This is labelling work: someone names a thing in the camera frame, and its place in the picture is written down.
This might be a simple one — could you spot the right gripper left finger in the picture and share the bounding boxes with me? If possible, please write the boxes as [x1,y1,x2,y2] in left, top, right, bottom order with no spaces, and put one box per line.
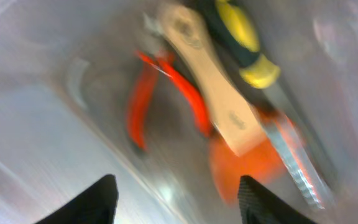
[37,174,119,224]

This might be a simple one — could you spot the black yellow handled file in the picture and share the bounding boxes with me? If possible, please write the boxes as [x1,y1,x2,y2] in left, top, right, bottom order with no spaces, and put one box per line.
[197,0,338,194]

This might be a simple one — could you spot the orange perforated bit holder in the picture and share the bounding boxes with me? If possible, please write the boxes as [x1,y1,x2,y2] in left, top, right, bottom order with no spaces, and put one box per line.
[259,114,335,211]

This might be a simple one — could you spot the clear plastic container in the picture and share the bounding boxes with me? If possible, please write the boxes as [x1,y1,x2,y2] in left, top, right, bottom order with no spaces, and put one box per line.
[0,1,358,223]

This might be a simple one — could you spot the small red handled cutters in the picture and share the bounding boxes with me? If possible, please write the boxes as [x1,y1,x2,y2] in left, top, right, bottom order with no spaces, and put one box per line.
[125,51,213,154]

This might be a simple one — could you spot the orange scraper wooden handle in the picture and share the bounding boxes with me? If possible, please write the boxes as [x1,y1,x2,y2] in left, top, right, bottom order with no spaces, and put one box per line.
[158,2,287,203]

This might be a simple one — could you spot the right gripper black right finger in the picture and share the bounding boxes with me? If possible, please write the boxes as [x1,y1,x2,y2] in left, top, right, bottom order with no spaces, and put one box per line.
[237,175,315,224]

